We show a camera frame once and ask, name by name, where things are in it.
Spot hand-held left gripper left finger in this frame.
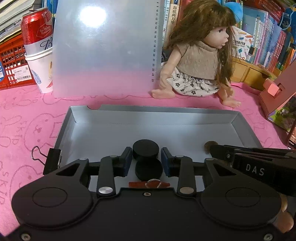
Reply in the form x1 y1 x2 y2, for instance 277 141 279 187
57 146 134 197

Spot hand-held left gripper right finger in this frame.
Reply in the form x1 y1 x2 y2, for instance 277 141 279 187
161 146 234 197

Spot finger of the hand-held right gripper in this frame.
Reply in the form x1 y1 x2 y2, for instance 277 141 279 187
209 144 236 167
223 145 290 155

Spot brown wooden disc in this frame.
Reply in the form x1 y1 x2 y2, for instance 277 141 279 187
204 141 218 154

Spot black round disc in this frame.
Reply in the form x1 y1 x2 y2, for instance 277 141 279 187
134 158 163 181
132 139 160 160

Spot grey cardboard box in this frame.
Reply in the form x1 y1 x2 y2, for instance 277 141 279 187
43 104 264 193

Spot person's right hand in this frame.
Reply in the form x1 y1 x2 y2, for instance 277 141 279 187
279 195 295 233

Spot smartphone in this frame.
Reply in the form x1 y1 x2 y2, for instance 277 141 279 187
287 125 296 150

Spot pink house-shaped stand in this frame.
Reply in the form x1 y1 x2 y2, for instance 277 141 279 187
258 61 296 132

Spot small black binder clip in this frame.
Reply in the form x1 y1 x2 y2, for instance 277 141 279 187
31 146 62 176

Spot wooden drawer unit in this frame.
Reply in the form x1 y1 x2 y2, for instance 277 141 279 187
231 57 278 91

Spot long-haired doll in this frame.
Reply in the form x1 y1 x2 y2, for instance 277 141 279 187
151 0 242 108

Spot translucent plastic clipboard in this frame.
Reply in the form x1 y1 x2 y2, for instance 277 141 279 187
52 0 162 98

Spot white printed box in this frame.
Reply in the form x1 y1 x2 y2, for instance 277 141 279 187
230 25 255 63

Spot pink printed towel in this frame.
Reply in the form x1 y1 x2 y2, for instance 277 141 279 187
0 82 296 232

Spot row of colourful books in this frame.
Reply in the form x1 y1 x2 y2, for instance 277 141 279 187
162 0 296 72

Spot white paper cup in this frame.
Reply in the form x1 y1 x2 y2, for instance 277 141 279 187
24 46 55 94

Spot blue cardboard box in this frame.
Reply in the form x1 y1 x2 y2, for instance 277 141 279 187
277 5 296 30

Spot blue plush ball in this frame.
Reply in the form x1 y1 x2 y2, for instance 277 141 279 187
225 2 243 22

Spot red basket with blue sticker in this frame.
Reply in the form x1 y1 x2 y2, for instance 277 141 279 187
0 35 38 91

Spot red drink can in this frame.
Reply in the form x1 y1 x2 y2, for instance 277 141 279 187
20 7 54 55

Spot stack of worn books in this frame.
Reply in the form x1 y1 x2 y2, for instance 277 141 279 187
0 0 44 44

